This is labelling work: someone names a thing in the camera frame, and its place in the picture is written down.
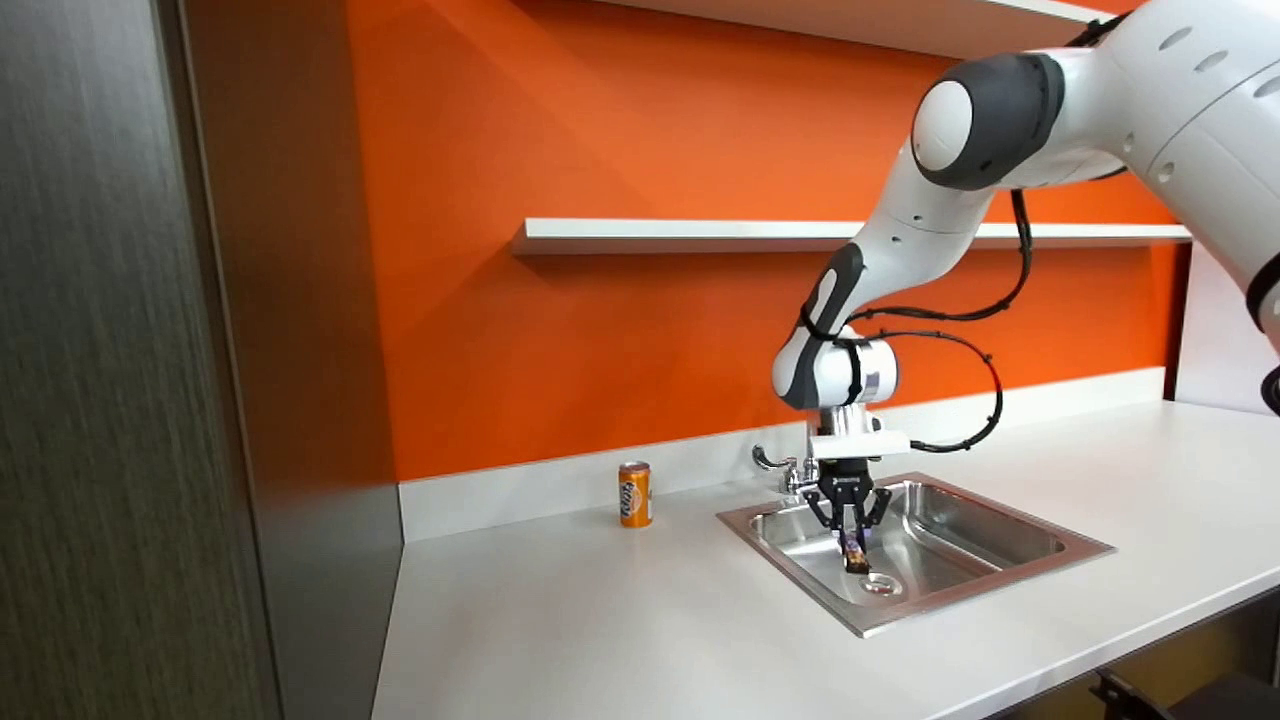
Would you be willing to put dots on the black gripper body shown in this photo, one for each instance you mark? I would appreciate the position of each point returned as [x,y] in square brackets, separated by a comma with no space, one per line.
[847,480]

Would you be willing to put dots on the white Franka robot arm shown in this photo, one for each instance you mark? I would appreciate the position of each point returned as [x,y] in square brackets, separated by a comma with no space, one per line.
[973,186]

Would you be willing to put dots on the stainless steel sink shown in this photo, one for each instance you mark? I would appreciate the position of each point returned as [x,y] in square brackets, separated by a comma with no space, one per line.
[973,540]

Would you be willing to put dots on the chrome faucet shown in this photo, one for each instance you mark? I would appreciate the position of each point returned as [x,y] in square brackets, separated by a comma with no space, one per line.
[784,469]

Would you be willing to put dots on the orange soda can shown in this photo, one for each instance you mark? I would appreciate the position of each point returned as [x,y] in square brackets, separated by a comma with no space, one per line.
[637,493]

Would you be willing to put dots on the white counter backsplash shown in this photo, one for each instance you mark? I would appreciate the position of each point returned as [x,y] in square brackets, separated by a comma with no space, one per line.
[563,486]

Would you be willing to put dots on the white refrigerator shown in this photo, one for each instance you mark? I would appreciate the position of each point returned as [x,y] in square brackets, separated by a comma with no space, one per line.
[1207,346]

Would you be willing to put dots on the dark grey wood cabinet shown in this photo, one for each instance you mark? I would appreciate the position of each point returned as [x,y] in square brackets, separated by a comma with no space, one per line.
[120,402]

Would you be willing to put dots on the long white wall shelf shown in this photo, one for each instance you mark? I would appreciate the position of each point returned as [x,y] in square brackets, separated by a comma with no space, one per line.
[667,237]

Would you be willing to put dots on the high white wall shelf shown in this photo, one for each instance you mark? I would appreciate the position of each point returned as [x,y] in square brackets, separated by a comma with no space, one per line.
[853,16]

